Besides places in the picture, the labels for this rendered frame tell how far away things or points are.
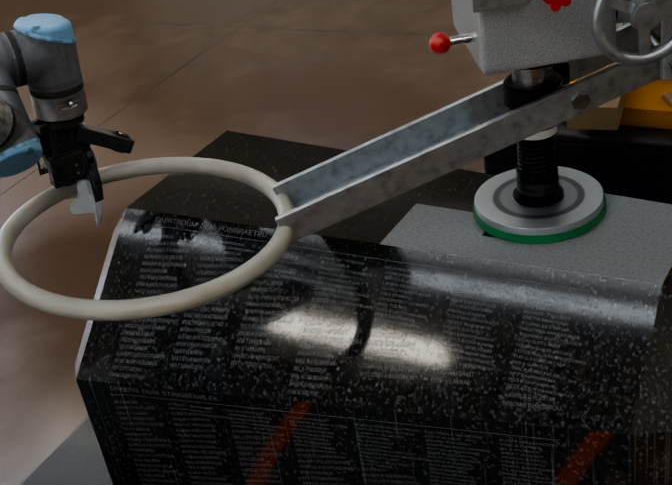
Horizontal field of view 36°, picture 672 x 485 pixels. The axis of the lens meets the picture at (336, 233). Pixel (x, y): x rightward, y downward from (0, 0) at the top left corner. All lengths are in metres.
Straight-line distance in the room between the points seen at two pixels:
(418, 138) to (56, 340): 1.75
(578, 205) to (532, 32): 0.34
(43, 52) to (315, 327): 0.63
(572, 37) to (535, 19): 0.06
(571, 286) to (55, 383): 1.79
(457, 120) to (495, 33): 0.26
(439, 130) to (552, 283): 0.32
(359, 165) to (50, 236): 2.20
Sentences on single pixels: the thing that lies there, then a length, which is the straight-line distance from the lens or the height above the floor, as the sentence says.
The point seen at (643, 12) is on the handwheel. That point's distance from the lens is 1.48.
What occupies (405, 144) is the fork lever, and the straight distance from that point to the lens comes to 1.71.
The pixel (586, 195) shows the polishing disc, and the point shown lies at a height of 0.85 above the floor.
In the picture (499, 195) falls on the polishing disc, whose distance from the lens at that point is 1.75.
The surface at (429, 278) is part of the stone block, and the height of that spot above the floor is 0.79.
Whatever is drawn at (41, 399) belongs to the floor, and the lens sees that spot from 2.98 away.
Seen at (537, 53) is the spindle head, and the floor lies 1.15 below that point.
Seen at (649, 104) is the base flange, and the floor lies 0.78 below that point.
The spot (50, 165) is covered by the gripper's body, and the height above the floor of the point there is 1.00.
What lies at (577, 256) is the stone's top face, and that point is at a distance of 1.63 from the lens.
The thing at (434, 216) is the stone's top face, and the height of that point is 0.82.
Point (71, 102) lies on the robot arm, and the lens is 1.77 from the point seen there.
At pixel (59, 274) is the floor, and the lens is 3.52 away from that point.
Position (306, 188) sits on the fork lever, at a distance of 1.72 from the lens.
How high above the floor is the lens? 1.72
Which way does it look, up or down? 31 degrees down
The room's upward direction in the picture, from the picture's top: 10 degrees counter-clockwise
